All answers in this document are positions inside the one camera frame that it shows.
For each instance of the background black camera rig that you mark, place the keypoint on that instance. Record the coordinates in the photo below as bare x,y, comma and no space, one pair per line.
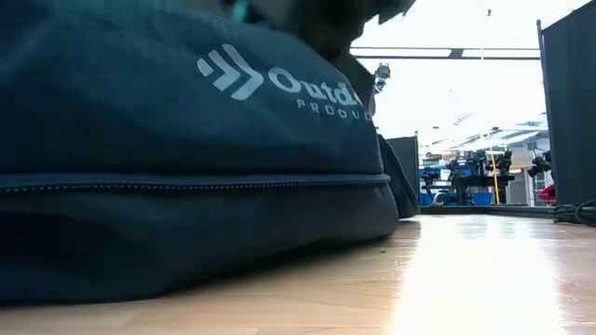
539,164

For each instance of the navy blue backpack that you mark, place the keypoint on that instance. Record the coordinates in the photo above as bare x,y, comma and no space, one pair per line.
139,139

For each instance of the background robot workstation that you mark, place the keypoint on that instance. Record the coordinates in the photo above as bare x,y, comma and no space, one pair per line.
465,179

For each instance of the red background object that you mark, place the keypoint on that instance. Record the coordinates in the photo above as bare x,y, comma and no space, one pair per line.
548,194

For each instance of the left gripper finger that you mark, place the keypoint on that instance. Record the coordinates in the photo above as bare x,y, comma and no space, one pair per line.
361,79

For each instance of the black ceiling-mounted camera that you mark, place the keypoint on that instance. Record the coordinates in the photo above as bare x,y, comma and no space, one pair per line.
382,76

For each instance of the black partition panel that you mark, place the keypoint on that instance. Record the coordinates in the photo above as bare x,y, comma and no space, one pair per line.
570,116

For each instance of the yellow background pole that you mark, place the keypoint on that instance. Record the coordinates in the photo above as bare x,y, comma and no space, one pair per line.
494,177

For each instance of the black metal table frame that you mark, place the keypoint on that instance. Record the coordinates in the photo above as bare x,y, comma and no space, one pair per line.
489,210

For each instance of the black background cabinet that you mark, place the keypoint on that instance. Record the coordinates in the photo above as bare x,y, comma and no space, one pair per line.
407,153

